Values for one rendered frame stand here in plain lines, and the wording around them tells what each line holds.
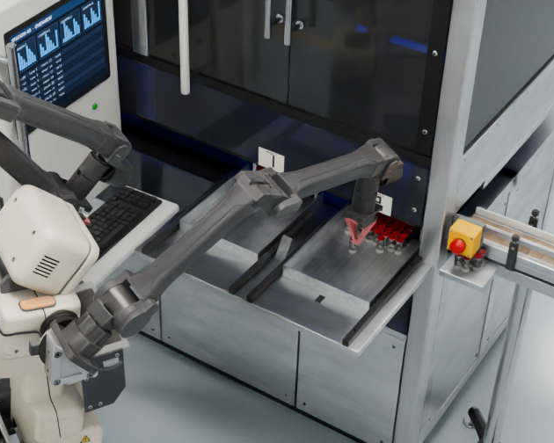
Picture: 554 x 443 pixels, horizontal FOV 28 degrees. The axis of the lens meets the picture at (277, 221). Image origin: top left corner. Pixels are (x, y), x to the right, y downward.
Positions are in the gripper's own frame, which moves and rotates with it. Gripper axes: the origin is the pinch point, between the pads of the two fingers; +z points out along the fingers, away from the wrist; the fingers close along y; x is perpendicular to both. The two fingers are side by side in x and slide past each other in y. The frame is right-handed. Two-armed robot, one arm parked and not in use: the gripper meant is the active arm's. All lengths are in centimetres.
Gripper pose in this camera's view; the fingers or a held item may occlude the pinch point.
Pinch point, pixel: (356, 241)
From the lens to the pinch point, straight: 272.2
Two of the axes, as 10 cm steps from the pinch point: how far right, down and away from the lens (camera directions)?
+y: 5.3, -3.3, 7.8
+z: -1.3, 8.8, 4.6
